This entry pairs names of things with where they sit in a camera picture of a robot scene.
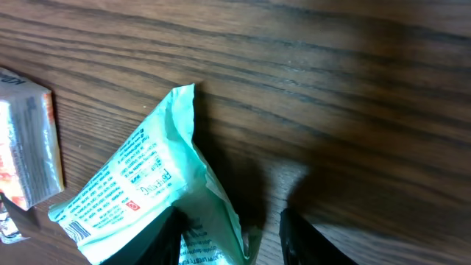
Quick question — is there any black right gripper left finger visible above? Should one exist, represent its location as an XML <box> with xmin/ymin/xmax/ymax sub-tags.
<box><xmin>102</xmin><ymin>206</ymin><xmax>190</xmax><ymax>265</ymax></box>

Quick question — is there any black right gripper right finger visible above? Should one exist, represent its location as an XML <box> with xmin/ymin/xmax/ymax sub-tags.
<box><xmin>279</xmin><ymin>208</ymin><xmax>357</xmax><ymax>265</ymax></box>

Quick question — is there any teal wet wipes pack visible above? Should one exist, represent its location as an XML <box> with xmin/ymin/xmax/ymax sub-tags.
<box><xmin>49</xmin><ymin>85</ymin><xmax>261</xmax><ymax>264</ymax></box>

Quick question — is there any orange Kleenex tissue pack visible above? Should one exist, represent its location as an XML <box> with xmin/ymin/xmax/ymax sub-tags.
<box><xmin>1</xmin><ymin>68</ymin><xmax>64</xmax><ymax>211</ymax></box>

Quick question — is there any brown snack pouch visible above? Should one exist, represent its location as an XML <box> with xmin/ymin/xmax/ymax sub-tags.
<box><xmin>0</xmin><ymin>202</ymin><xmax>27</xmax><ymax>244</ymax></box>

